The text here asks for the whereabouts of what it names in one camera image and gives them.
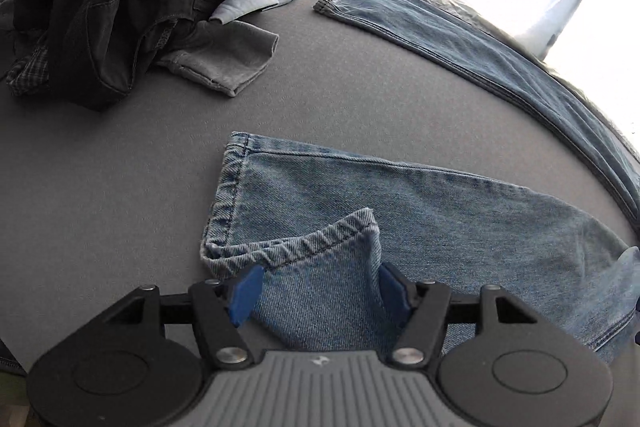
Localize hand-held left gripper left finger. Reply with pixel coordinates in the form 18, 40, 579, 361
106, 265, 265, 371

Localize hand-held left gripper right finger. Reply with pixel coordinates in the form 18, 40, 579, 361
378, 262, 540, 369

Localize light blue jeans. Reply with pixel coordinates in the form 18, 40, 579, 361
200, 0, 640, 365

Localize grey garment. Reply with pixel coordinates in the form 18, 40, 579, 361
155, 20, 280, 98

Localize dark plaid shirt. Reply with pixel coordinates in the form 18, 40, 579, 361
5, 42, 51, 96

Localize black denim garment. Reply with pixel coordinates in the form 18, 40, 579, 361
12, 0, 286, 110

